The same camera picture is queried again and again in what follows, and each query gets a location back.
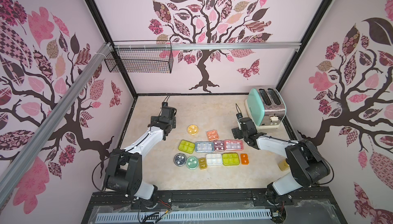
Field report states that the pink rectangular pillbox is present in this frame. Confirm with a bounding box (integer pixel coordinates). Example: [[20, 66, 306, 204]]
[[224, 140, 244, 151]]

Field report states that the yellow round pillbox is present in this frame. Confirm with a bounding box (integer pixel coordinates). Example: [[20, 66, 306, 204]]
[[187, 124, 199, 135]]

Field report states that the orange two-cell pillbox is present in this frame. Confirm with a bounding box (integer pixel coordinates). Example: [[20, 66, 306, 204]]
[[240, 153, 249, 165]]

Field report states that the lime green square pillbox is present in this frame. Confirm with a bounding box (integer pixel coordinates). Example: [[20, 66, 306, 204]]
[[222, 152, 240, 166]]

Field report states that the orange small pillbox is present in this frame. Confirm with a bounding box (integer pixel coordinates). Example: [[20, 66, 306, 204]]
[[206, 130, 219, 141]]

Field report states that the navy round pillbox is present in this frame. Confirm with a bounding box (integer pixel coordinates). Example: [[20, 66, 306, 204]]
[[174, 153, 187, 167]]

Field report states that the teal rectangular pillbox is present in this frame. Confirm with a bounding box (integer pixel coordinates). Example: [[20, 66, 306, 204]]
[[194, 142, 214, 152]]

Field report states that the white square pillbox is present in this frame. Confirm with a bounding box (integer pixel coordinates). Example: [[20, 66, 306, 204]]
[[205, 153, 223, 167]]

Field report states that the green round pillbox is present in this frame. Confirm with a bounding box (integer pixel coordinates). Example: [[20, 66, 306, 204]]
[[186, 156, 199, 170]]

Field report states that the yellow small pillbox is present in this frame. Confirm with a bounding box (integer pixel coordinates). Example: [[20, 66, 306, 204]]
[[199, 157, 208, 170]]

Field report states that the magenta small pillbox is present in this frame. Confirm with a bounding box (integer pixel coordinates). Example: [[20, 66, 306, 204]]
[[213, 140, 225, 151]]

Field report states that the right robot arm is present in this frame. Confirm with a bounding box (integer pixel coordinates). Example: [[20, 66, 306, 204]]
[[232, 112, 331, 200]]

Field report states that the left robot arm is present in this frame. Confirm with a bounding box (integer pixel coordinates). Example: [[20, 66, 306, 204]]
[[103, 102, 177, 204]]

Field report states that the mint green toaster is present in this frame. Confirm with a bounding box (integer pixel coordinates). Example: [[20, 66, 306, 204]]
[[245, 87, 287, 130]]

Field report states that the yellow jar black lid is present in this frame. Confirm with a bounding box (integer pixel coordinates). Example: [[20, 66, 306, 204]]
[[277, 160, 290, 171]]

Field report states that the black wire basket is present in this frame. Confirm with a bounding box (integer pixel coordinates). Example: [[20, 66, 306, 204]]
[[104, 40, 174, 74]]

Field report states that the white cable duct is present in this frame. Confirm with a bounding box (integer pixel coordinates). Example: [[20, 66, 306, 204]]
[[93, 209, 272, 224]]

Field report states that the aluminium rail bar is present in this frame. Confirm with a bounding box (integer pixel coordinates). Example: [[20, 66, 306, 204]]
[[114, 42, 302, 51]]

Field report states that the left aluminium rail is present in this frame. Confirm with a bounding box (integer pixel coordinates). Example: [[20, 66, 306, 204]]
[[1, 43, 113, 205]]

